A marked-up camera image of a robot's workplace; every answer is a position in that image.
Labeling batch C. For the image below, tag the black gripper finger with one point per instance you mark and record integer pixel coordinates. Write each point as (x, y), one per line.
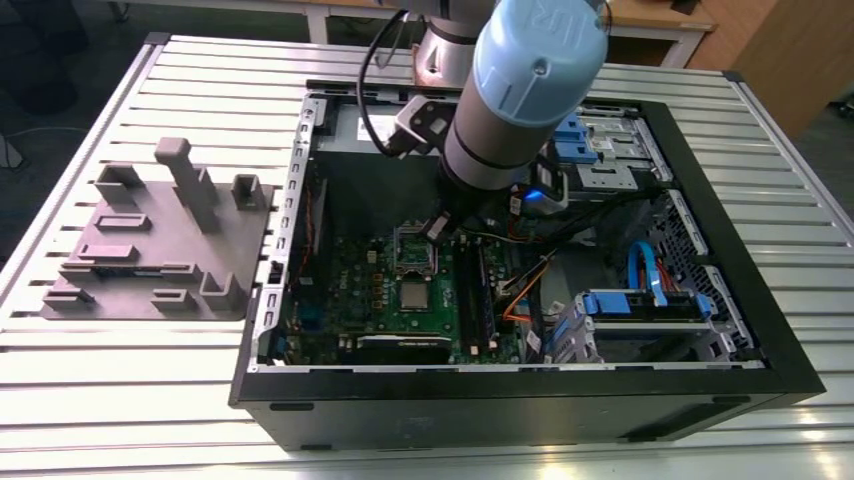
(436, 230)

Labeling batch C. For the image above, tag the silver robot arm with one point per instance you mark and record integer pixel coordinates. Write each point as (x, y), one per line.
(507, 125)

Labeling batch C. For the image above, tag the CPU socket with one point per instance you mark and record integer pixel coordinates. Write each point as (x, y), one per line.
(399, 311)

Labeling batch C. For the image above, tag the metal locking lever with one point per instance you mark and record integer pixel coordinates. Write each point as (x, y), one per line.
(438, 260)

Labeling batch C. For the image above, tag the grey power supply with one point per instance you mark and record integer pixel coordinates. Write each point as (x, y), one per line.
(373, 190)

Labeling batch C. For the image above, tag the black RAM slot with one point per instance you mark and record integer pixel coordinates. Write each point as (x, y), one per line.
(464, 295)
(471, 295)
(479, 295)

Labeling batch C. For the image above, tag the green motherboard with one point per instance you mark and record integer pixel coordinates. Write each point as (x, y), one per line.
(347, 260)

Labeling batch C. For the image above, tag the black case fan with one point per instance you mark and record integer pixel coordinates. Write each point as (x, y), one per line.
(315, 235)

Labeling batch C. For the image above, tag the blue plastic drive rails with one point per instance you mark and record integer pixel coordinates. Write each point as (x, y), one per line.
(576, 150)

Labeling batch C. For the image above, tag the grey metal drive cage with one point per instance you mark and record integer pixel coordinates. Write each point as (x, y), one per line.
(614, 177)

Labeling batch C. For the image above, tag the black graphics card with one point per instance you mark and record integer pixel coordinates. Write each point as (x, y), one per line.
(400, 347)

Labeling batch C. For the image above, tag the blue board connector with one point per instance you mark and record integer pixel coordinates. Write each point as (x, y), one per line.
(311, 316)

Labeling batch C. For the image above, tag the blue disk carrier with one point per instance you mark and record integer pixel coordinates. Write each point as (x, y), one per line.
(607, 304)

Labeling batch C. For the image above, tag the grey metal disk bay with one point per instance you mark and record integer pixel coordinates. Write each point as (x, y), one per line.
(640, 330)

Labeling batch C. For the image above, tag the black PC case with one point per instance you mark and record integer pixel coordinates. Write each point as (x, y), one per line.
(467, 415)

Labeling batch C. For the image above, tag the grey parts rack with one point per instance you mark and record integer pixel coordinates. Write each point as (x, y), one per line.
(173, 260)

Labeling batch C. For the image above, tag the dark RAM stick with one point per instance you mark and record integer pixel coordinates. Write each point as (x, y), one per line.
(136, 273)

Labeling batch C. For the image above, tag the wooden cabinet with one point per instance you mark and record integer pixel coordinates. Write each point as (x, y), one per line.
(787, 60)

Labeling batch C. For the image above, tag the black office chair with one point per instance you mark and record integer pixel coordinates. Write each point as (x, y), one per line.
(47, 95)

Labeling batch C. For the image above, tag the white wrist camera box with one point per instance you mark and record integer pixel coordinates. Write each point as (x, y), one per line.
(416, 122)

